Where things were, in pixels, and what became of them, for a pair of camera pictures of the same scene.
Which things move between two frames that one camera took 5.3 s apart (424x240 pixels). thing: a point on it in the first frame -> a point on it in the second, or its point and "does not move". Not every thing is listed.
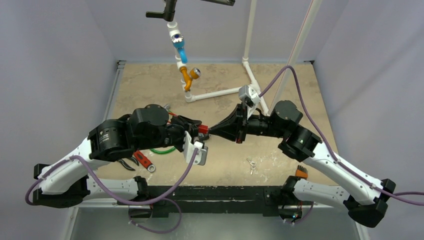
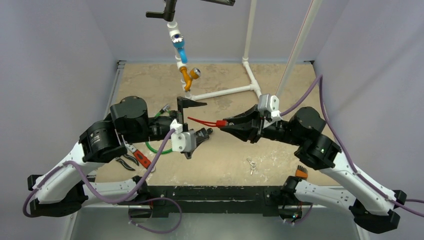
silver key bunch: [253, 166] does not move
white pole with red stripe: [297, 51] does not move
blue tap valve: [178, 42] does not move
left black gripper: [192, 129] -> [182, 104]
